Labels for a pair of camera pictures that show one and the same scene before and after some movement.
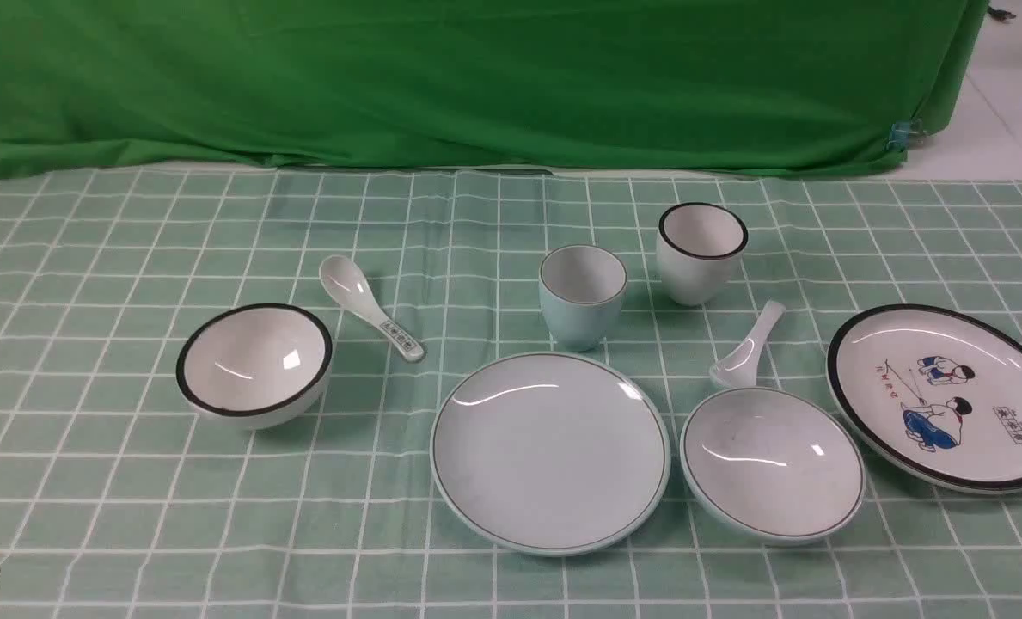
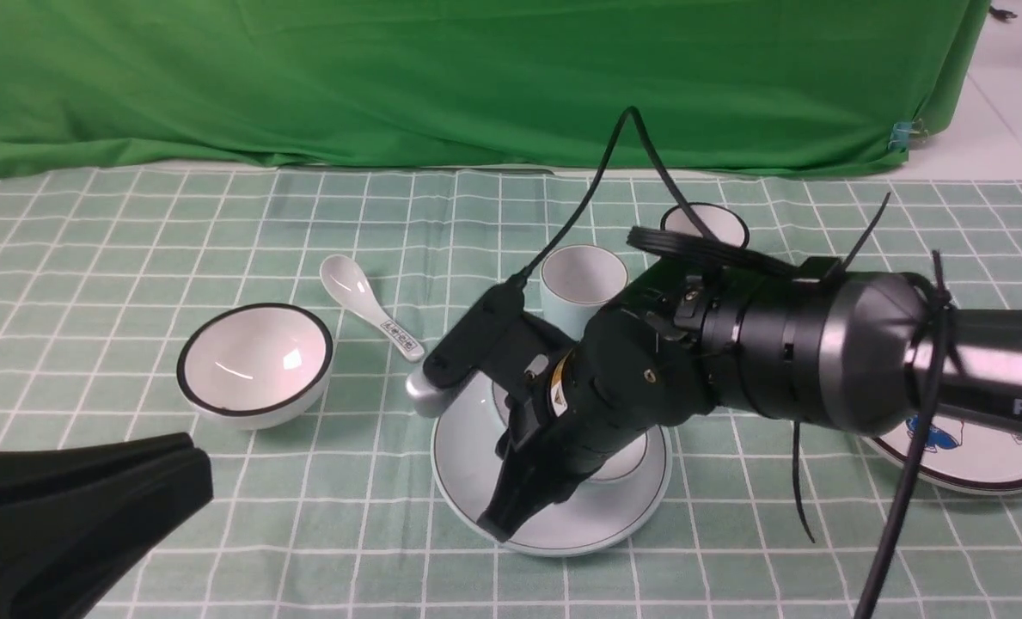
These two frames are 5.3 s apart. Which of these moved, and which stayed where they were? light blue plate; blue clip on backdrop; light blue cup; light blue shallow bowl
Moved: light blue shallow bowl
Stayed: blue clip on backdrop; light blue plate; light blue cup
